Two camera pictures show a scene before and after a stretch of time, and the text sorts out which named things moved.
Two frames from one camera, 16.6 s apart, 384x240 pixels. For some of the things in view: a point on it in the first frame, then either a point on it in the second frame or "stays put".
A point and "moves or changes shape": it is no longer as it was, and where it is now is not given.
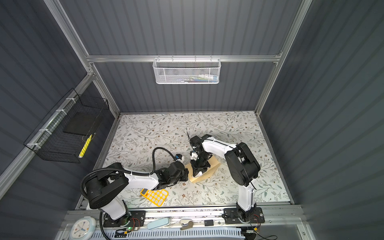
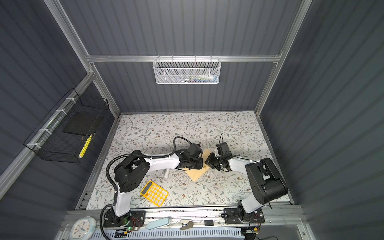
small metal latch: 190,224 stays put
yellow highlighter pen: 85,146 stays put
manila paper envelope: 214,163 moves or changes shape
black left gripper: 185,174 -> 200,163
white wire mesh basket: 187,71 stays put
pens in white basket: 202,78 stays put
